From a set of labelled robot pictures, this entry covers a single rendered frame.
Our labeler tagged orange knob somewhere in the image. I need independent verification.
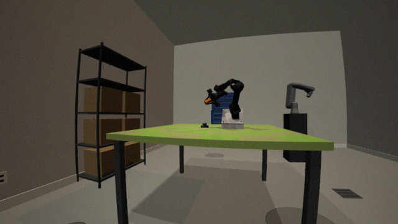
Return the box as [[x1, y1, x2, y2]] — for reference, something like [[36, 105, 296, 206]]
[[204, 98, 212, 105]]

